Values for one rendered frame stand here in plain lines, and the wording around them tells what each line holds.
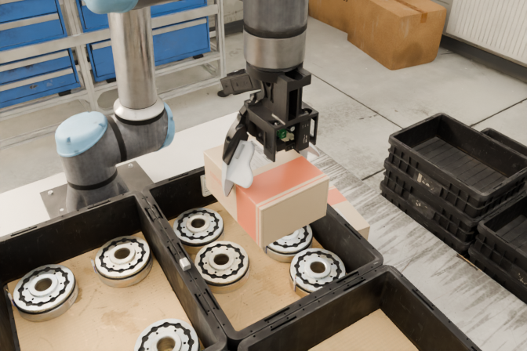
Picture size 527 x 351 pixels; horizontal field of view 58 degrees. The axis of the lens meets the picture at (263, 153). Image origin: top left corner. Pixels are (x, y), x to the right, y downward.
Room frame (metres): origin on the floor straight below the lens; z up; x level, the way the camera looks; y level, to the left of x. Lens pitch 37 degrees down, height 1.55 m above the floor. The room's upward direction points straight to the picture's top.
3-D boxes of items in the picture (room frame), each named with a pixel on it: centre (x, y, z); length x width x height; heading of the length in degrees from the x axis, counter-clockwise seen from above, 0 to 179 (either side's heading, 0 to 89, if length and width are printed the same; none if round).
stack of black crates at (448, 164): (1.32, -0.68, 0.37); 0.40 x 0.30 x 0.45; 34
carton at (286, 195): (0.56, 0.00, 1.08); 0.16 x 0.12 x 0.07; 34
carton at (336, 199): (0.82, -0.16, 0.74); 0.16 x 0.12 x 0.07; 25
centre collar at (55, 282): (0.54, 0.39, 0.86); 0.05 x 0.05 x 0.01
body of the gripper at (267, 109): (0.53, -0.02, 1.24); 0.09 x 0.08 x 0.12; 34
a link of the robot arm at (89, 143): (0.89, 0.41, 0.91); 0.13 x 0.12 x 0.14; 125
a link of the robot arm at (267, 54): (0.54, -0.02, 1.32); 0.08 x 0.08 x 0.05
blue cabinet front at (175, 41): (2.51, 0.62, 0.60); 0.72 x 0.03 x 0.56; 124
